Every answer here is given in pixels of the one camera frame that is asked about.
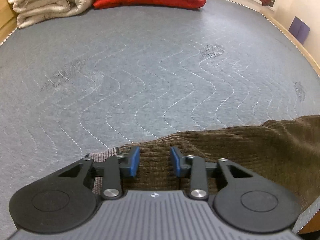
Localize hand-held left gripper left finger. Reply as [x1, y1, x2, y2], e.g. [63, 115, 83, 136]
[57, 147, 140, 200]

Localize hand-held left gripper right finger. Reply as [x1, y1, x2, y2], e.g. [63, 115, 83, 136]
[170, 147, 253, 200]

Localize olive brown corduroy pants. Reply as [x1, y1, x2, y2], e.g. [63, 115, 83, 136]
[90, 115, 320, 213]

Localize purple paper sheet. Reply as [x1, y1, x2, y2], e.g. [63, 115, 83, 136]
[289, 16, 310, 44]

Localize cream fuzzy folded blanket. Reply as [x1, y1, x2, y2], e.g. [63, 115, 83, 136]
[6, 0, 94, 28]

